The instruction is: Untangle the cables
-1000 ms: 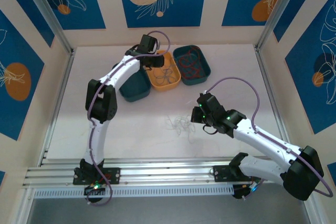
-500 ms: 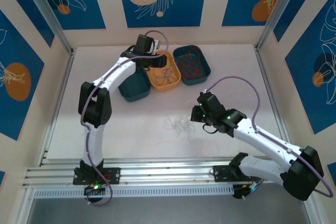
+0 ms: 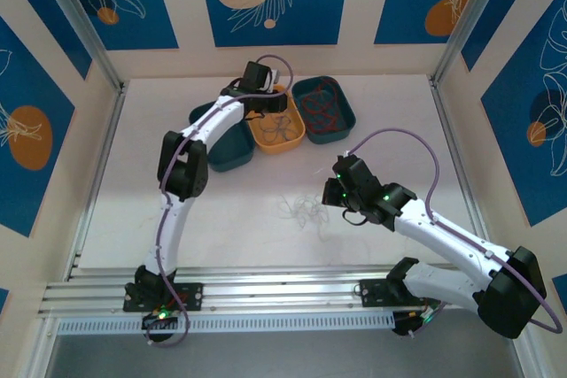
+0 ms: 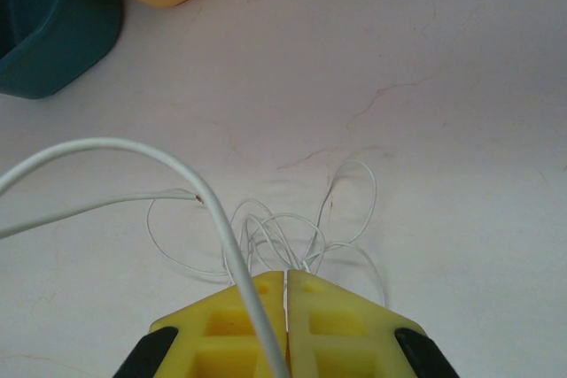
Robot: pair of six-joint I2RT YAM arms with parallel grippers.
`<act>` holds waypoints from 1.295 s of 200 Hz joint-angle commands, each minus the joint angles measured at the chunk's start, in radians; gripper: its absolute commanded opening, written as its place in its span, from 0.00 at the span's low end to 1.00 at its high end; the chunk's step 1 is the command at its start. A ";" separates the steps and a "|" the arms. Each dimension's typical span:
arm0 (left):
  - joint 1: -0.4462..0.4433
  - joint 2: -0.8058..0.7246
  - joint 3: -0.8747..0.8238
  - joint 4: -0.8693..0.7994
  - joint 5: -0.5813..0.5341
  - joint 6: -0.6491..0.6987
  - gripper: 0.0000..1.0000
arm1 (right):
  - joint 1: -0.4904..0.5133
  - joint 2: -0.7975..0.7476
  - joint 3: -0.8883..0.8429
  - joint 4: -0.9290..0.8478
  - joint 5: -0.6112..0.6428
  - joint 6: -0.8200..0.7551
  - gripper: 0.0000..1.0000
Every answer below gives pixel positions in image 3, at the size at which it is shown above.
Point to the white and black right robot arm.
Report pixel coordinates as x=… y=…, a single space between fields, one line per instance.
x=452 y=241

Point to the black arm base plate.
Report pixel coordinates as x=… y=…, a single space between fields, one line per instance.
x=372 y=294
x=195 y=296

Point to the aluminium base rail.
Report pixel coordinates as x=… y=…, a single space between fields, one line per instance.
x=283 y=289

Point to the orange plastic bin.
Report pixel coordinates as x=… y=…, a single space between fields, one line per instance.
x=297 y=128

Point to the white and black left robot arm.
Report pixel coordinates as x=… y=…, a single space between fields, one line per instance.
x=170 y=227

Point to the black controller board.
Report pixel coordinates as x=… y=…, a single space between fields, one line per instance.
x=405 y=325
x=161 y=321

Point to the aluminium side rail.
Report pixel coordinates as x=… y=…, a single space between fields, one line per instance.
x=98 y=174
x=465 y=174

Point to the aluminium frame post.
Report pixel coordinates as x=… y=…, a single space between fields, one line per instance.
x=468 y=19
x=85 y=24

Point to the teal plastic bin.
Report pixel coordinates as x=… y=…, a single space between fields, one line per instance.
x=235 y=152
x=347 y=105

